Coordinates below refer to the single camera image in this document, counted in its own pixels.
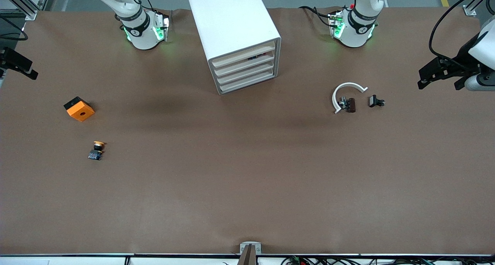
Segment orange button box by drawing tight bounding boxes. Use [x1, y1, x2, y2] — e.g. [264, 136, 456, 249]
[63, 96, 95, 122]

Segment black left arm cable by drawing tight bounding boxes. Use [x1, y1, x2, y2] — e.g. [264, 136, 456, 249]
[428, 0, 490, 70]

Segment brown table cover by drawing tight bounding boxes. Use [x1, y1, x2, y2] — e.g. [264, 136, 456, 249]
[0, 7, 495, 256]

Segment cable bundle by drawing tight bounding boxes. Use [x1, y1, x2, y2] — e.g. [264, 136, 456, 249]
[282, 256, 482, 265]

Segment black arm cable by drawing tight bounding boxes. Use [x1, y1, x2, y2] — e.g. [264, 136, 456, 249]
[0, 17, 29, 41]
[428, 0, 490, 70]

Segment small brown black component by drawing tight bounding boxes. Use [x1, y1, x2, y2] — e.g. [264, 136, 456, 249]
[338, 97, 356, 113]

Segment aluminium frame profile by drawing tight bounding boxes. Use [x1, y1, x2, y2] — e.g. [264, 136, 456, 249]
[0, 0, 53, 21]
[463, 0, 495, 16]

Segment white table edge rail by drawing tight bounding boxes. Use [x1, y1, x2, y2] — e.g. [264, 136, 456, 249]
[0, 253, 495, 265]

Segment orange black push button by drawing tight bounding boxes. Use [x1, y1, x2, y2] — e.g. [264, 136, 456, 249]
[88, 141, 106, 161]

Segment black base cable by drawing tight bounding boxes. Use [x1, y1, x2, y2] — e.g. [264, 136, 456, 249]
[300, 5, 334, 27]

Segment white curved plastic ring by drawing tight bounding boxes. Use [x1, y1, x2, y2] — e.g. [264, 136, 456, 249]
[332, 82, 369, 115]

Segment grey metal bracket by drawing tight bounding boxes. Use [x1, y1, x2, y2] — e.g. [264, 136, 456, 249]
[240, 242, 262, 255]

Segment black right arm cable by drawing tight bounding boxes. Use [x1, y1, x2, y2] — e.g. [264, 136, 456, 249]
[0, 17, 29, 41]

